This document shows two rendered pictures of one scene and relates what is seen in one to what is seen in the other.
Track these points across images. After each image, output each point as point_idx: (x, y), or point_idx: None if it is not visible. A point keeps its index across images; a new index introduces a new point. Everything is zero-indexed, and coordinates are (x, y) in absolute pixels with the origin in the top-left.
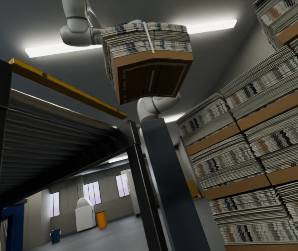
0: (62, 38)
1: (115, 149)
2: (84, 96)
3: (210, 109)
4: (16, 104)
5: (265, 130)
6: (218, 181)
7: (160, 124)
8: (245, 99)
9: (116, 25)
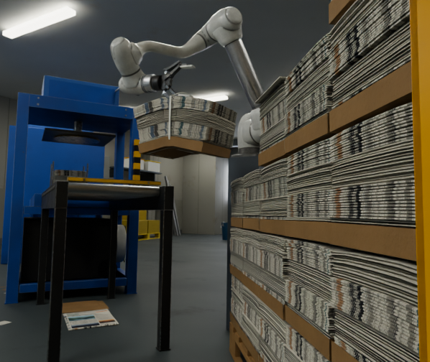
0: (121, 90)
1: (157, 207)
2: (113, 182)
3: (238, 191)
4: (76, 192)
5: (246, 238)
6: (234, 261)
7: (252, 164)
8: (248, 200)
9: (169, 66)
